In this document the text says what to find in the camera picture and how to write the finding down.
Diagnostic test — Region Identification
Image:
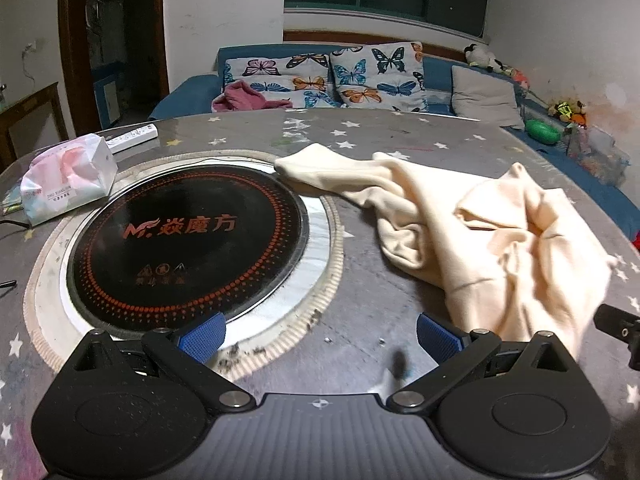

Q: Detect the cream sweatshirt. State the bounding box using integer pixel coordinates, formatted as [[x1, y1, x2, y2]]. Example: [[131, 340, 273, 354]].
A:
[[274, 144, 615, 356]]

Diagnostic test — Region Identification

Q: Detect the grey star tablecloth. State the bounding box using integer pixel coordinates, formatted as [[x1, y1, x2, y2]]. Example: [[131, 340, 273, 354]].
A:
[[1, 108, 639, 479]]

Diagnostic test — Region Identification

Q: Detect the black round induction cooktop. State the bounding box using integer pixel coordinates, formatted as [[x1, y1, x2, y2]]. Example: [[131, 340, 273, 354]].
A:
[[66, 164, 309, 338]]

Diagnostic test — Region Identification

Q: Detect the blue sofa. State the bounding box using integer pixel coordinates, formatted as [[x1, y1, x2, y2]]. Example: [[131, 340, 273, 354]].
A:
[[150, 41, 640, 241]]

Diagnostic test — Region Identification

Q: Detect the clear plastic storage box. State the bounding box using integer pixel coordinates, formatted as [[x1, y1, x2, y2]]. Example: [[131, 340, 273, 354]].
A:
[[566, 125, 630, 186]]

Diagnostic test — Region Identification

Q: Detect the green ball toy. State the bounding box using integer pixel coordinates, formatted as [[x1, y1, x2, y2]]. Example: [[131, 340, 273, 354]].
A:
[[525, 119, 562, 146]]

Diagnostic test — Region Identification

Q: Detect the pink white tissue pack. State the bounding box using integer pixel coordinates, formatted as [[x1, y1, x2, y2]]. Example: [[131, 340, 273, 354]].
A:
[[20, 133, 117, 226]]

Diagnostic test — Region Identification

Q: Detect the yellow orange toy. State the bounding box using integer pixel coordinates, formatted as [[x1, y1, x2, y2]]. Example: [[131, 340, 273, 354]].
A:
[[548, 100, 588, 128]]

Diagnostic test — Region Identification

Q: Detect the white power strip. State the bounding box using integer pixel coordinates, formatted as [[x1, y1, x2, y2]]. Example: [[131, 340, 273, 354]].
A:
[[106, 124, 158, 154]]

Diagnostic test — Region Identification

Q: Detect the grey cushion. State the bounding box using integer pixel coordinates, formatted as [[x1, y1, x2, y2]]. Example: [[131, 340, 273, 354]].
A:
[[451, 66, 524, 130]]

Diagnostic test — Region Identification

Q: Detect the pink garment on sofa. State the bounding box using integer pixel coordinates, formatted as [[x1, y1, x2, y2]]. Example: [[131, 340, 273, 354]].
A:
[[212, 80, 293, 113]]

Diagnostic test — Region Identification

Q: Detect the dark wooden side table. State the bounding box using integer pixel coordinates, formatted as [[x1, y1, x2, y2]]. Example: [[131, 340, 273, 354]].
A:
[[1, 82, 70, 170]]

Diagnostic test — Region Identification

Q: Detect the right butterfly pillow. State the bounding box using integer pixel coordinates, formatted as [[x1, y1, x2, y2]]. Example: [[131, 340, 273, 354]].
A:
[[330, 41, 428, 112]]

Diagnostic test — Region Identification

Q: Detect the butterfly pillow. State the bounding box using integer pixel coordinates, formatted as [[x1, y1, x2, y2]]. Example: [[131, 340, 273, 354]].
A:
[[330, 41, 428, 112], [222, 53, 342, 108]]

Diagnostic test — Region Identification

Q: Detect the left butterfly pillow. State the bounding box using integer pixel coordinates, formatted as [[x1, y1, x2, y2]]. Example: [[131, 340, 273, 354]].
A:
[[222, 53, 342, 108]]

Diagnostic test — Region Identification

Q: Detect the black white plush toy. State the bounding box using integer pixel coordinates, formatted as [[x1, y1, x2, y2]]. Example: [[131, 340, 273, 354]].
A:
[[463, 44, 504, 74]]

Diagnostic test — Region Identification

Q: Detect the dark wooden door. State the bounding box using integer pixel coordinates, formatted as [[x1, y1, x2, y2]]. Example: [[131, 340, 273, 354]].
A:
[[58, 0, 169, 136]]

